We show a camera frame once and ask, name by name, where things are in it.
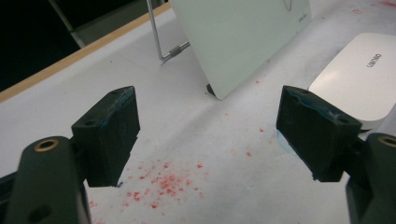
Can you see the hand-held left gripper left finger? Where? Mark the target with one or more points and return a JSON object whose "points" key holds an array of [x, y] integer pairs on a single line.
{"points": [[107, 137]]}

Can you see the white table mat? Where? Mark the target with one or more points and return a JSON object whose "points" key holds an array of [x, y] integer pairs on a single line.
{"points": [[202, 130]]}

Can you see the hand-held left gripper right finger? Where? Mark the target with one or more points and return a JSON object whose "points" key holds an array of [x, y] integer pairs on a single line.
{"points": [[317, 137]]}

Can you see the white whiteboard eraser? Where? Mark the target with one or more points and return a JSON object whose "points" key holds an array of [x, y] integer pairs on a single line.
{"points": [[358, 77]]}

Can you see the pale green glass whiteboard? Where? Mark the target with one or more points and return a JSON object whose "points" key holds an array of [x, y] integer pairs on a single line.
{"points": [[239, 43]]}

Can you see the wooden table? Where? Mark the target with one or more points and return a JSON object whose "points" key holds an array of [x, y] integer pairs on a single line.
{"points": [[62, 63]]}

